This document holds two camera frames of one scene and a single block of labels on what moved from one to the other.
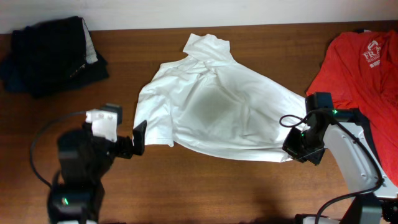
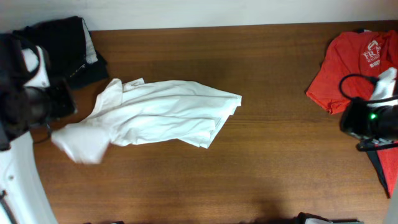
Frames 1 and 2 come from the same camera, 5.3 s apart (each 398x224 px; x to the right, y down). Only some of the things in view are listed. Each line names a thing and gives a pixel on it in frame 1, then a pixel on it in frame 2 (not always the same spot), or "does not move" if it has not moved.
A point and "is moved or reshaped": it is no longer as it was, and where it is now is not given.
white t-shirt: [209, 102] is moved or reshaped
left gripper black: [125, 147] -> [65, 99]
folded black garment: [48, 56] does not move
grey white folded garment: [91, 53] does not move
